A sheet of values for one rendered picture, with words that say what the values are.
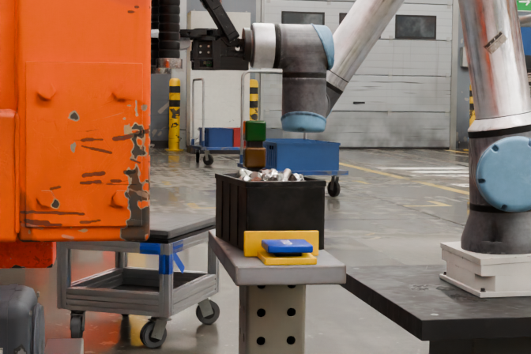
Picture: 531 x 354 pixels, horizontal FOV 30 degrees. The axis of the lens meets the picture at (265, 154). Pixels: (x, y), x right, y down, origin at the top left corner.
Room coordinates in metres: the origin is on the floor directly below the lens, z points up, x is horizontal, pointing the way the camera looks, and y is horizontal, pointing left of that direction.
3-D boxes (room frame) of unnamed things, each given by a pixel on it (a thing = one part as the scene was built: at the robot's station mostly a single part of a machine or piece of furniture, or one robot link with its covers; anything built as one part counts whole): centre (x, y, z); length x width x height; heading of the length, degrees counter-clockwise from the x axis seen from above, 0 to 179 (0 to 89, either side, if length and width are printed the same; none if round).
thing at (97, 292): (2.96, 0.36, 0.17); 0.43 x 0.36 x 0.34; 162
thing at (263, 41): (2.01, 0.01, 0.81); 0.10 x 0.05 x 0.09; 8
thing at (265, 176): (1.71, -0.01, 0.51); 0.20 x 0.14 x 0.13; 18
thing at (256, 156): (1.88, 0.02, 0.59); 0.04 x 0.04 x 0.04; 9
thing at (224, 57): (2.00, 0.09, 0.80); 0.12 x 0.08 x 0.09; 98
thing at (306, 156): (7.69, -0.19, 0.48); 1.00 x 0.61 x 0.96; 15
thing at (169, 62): (1.65, 0.16, 0.83); 0.04 x 0.04 x 0.16
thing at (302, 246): (1.52, -0.03, 0.47); 0.07 x 0.07 x 0.02; 9
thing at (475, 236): (2.15, -0.52, 0.43); 0.19 x 0.19 x 0.10
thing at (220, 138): (11.26, 0.31, 0.48); 1.00 x 0.61 x 0.96; 106
